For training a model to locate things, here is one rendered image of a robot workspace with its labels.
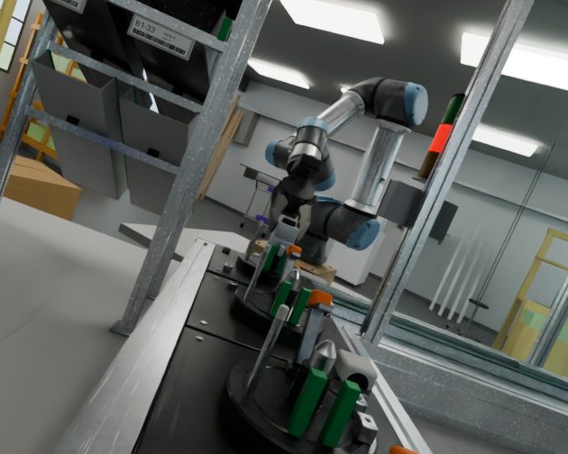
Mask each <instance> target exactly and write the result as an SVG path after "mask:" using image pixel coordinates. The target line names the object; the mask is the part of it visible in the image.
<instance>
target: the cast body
mask: <svg viewBox="0 0 568 454"><path fill-rule="evenodd" d="M296 224H297V223H296V222H295V221H292V220H290V219H289V218H286V217H284V218H283V219H282V221H281V220H278V223H277V225H276V227H275V228H274V230H273V233H272V234H271V235H270V238H269V240H268V243H267V244H268V245H270V246H271V245H275V246H277V247H278V249H277V252H276V254H277V256H279V257H282V256H283V254H284V251H285V250H288V247H289V246H290V245H294V244H293V243H294V242H295V240H296V238H297V236H298V232H299V229H298V228H297V227H296Z"/></svg>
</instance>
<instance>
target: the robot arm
mask: <svg viewBox="0 0 568 454"><path fill-rule="evenodd" d="M427 106H428V98H427V92H426V90H425V88H424V87H423V86H421V85H417V84H414V83H412V82H403V81H398V80H393V79H387V78H384V77H375V78H371V79H368V80H365V81H362V82H361V83H359V84H357V85H355V86H352V87H351V88H349V89H348V90H346V91H345V92H344V93H343V94H342V95H341V98H340V100H339V101H337V102H336V103H335V104H333V105H331V106H330V107H329V108H327V109H326V110H325V111H323V112H322V113H321V114H319V115H318V116H317V117H315V116H312V117H311V116H310V117H307V118H305V119H304V120H302V122H301V123H300V125H299V127H298V129H297V132H295V133H294V134H292V135H291V136H290V137H289V138H287V139H286V140H284V141H282V140H273V141H271V142H270V143H269V144H268V145H267V147H266V150H265V159H266V160H267V161H268V162H269V163H270V164H271V165H272V166H274V167H276V168H281V169H284V170H286V171H287V172H288V176H287V177H284V178H283V179H282V181H280V182H279V183H278V184H277V185H276V186H275V188H274V189H273V191H272V193H271V196H270V210H269V219H268V222H267V225H269V229H270V232H271V233H272V232H273V230H274V228H275V227H276V225H277V223H278V219H279V217H280V215H281V214H283V215H286V216H287V217H290V218H292V219H296V218H297V217H298V224H297V227H298V229H299V232H298V236H297V238H296V240H295V242H294V243H293V244H294V246H297V247H299V248H301V249H302V250H301V253H300V257H299V258H298V259H300V260H302V261H305V262H306V263H309V264H312V265H315V266H319V267H322V266H323V264H324V262H325V249H326V244H327V241H328V239H329V238H331V239H333V240H335V241H338V242H340V243H342V244H343V245H345V246H346V247H347V248H351V249H353V250H358V251H360V250H365V249H367V248H368V247H369V246H371V244H372V243H373V242H374V241H375V239H376V238H377V236H378V234H379V231H380V223H379V221H378V220H376V219H377V217H378V215H376V213H377V210H376V206H377V203H378V202H379V199H380V195H381V192H382V190H383V187H384V186H385V183H386V181H387V178H388V175H389V172H390V170H391V167H392V165H393V162H394V160H395V158H396V155H397V153H398V150H399V146H400V144H401V142H402V140H403V137H404V135H406V134H408V133H410V132H411V130H412V128H413V126H417V125H419V124H420V123H421V122H423V120H424V119H425V116H426V111H427ZM365 114H373V115H376V119H375V122H376V123H377V126H378V128H377V130H376V132H375V135H374V137H373V140H372V143H371V146H370V149H369V151H368V154H367V157H366V159H365V161H364V163H363V166H362V170H361V173H360V175H359V177H358V180H357V183H356V185H355V188H354V190H353V194H352V197H351V198H350V199H349V200H347V201H345V202H343V201H341V200H338V199H335V198H332V197H330V196H326V195H320V194H314V193H315V191H317V192H322V191H325V190H328V189H329V188H331V187H332V186H333V185H334V183H335V172H334V167H333V164H332V160H331V158H330V154H329V150H328V147H327V143H326V141H327V140H328V139H330V138H331V137H332V136H333V135H335V134H336V133H337V132H339V131H340V130H341V129H342V128H343V127H344V126H345V125H347V124H348V123H349V122H351V121H352V120H353V119H360V118H361V117H363V116H364V115H365Z"/></svg>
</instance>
